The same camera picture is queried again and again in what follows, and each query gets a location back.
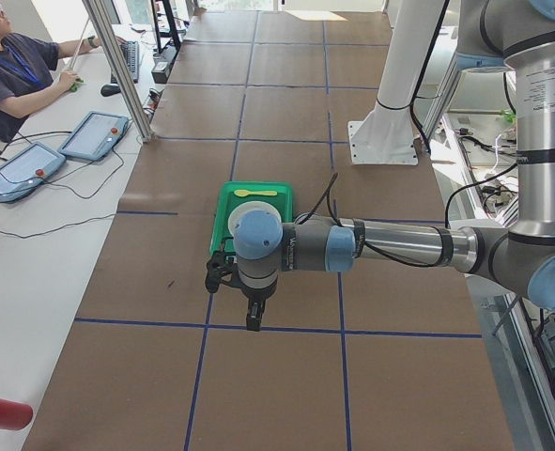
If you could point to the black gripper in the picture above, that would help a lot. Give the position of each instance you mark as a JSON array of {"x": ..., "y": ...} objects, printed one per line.
[{"x": 255, "y": 296}]

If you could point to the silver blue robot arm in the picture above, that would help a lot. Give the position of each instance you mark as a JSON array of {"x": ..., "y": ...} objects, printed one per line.
[{"x": 519, "y": 35}]

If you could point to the white round plate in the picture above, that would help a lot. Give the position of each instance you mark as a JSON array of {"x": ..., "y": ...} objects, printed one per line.
[{"x": 237, "y": 213}]

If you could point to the green plastic tray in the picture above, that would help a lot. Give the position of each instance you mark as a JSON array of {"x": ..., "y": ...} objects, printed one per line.
[{"x": 227, "y": 201}]

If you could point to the yellow plastic spoon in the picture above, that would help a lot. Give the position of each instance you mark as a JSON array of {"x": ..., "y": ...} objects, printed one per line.
[{"x": 246, "y": 193}]

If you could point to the far blue teach pendant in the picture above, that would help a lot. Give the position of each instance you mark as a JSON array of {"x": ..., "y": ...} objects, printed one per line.
[{"x": 95, "y": 136}]

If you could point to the blue teach pendant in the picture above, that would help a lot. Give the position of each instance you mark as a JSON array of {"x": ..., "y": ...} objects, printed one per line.
[
  {"x": 95, "y": 136},
  {"x": 24, "y": 172}
]

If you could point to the black computer mouse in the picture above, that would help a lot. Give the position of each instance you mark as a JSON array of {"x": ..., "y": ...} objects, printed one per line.
[{"x": 108, "y": 90}]

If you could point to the near blue teach pendant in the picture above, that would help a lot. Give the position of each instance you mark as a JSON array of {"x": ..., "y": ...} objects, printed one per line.
[{"x": 24, "y": 172}]

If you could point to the red cylinder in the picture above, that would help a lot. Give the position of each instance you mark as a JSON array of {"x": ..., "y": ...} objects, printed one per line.
[{"x": 14, "y": 415}]

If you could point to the black keyboard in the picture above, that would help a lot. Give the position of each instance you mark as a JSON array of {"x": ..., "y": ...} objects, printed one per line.
[{"x": 131, "y": 54}]

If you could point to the seated person dark shirt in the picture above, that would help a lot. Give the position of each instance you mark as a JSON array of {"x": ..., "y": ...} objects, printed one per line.
[{"x": 26, "y": 81}]

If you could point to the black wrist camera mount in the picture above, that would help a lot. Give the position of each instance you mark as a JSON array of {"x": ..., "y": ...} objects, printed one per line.
[{"x": 222, "y": 269}]

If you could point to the white pedestal base plate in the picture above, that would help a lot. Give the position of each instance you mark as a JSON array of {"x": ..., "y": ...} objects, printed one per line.
[{"x": 385, "y": 136}]

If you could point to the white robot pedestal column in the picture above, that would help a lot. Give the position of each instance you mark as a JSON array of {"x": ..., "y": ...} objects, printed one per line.
[{"x": 414, "y": 34}]

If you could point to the aluminium frame post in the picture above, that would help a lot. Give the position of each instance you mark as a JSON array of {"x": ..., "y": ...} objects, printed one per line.
[{"x": 101, "y": 21}]

